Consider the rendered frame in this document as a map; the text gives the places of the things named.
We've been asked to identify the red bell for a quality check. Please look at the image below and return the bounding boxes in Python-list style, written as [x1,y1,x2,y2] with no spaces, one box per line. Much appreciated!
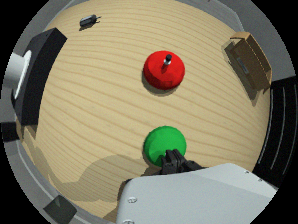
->
[143,51,185,91]

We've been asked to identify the open brown cardboard box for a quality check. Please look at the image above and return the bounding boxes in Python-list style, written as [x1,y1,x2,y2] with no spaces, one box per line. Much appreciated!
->
[229,32,272,94]

